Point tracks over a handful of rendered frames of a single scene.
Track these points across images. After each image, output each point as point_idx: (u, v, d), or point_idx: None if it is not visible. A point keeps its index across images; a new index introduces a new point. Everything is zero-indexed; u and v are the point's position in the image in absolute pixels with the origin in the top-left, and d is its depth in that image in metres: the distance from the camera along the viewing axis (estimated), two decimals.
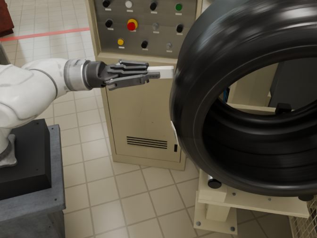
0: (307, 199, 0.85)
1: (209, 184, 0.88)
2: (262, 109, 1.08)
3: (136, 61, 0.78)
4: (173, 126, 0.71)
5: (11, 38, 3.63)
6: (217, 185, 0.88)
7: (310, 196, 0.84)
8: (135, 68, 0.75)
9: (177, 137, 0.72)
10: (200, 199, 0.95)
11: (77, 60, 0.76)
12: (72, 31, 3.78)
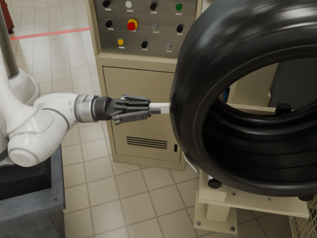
0: (309, 198, 0.85)
1: (209, 186, 0.89)
2: (262, 109, 1.08)
3: (138, 96, 0.86)
4: (185, 156, 0.78)
5: (11, 38, 3.63)
6: (216, 184, 0.88)
7: (308, 195, 0.84)
8: (138, 104, 0.83)
9: (191, 165, 0.78)
10: (200, 199, 0.95)
11: (86, 96, 0.84)
12: (72, 31, 3.78)
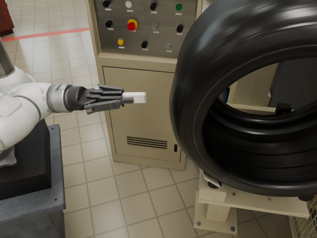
0: (307, 196, 0.84)
1: (217, 188, 0.89)
2: (262, 109, 1.08)
3: (112, 86, 0.85)
4: (204, 175, 0.82)
5: (11, 38, 3.63)
6: (212, 183, 0.88)
7: (301, 197, 0.85)
8: (112, 93, 0.82)
9: (212, 182, 0.82)
10: (200, 199, 0.95)
11: (58, 85, 0.83)
12: (72, 31, 3.78)
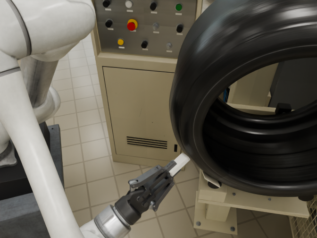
0: (307, 196, 0.84)
1: (217, 188, 0.89)
2: (262, 109, 1.08)
3: (162, 190, 0.79)
4: (204, 175, 0.82)
5: None
6: (212, 183, 0.88)
7: (301, 197, 0.85)
8: None
9: (212, 182, 0.82)
10: (200, 199, 0.95)
11: None
12: None
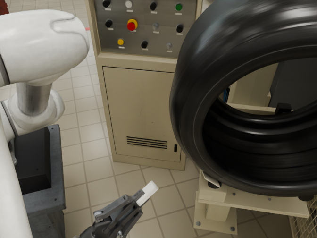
0: (307, 196, 0.84)
1: (217, 188, 0.89)
2: (262, 109, 1.08)
3: (131, 218, 0.77)
4: (204, 175, 0.82)
5: None
6: (212, 183, 0.88)
7: (301, 197, 0.85)
8: None
9: (212, 182, 0.82)
10: (200, 199, 0.95)
11: None
12: None
